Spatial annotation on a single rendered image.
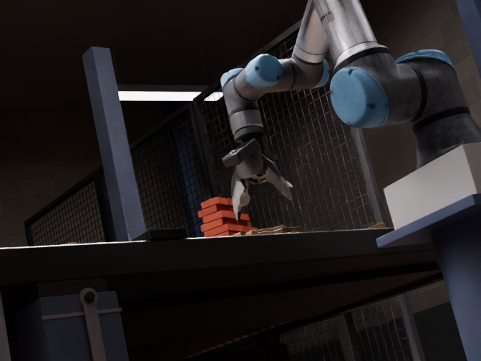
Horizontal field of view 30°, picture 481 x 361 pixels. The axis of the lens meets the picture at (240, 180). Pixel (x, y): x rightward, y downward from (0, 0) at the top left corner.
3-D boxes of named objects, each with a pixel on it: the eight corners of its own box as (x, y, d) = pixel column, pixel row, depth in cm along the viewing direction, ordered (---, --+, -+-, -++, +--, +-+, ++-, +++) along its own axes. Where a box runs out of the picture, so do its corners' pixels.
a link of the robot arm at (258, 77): (290, 49, 206) (269, 69, 215) (250, 51, 200) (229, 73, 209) (300, 79, 204) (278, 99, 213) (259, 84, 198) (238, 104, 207)
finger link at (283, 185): (308, 192, 205) (280, 169, 209) (295, 189, 200) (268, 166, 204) (300, 203, 205) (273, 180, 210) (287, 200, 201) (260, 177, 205)
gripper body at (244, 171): (284, 177, 211) (272, 130, 214) (265, 172, 204) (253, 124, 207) (258, 187, 214) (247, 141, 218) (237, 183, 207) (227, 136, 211)
